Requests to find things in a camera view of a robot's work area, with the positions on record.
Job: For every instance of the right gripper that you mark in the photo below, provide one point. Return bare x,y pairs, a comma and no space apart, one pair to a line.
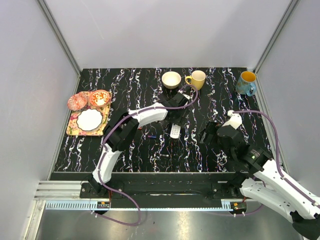
211,128

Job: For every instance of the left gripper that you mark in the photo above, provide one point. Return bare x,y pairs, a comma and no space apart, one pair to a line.
181,119

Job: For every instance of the white remote control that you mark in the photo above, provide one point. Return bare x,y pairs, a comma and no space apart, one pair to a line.
175,131

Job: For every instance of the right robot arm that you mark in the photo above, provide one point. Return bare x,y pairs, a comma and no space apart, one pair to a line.
259,178

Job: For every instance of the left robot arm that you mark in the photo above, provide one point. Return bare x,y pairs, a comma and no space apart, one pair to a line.
121,130

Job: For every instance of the cream ceramic bowl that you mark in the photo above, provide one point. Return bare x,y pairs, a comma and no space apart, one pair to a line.
171,80

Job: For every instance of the yellow mug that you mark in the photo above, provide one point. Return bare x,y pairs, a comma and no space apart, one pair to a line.
197,79

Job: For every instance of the blue butterfly mug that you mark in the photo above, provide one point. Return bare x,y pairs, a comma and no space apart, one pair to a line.
246,84

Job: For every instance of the orange floral small bowl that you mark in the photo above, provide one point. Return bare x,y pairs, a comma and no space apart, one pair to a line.
99,98

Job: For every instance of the floral rectangular tray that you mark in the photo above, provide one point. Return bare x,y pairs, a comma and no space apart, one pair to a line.
72,127

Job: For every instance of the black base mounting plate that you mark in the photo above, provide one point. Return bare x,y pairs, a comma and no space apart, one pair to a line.
165,190

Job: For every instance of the white scalloped plate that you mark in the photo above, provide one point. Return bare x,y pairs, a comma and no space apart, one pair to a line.
89,120

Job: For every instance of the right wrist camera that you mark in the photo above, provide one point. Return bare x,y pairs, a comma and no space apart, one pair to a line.
235,120

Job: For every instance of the aluminium rail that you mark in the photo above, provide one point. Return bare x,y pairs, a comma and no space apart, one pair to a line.
58,190

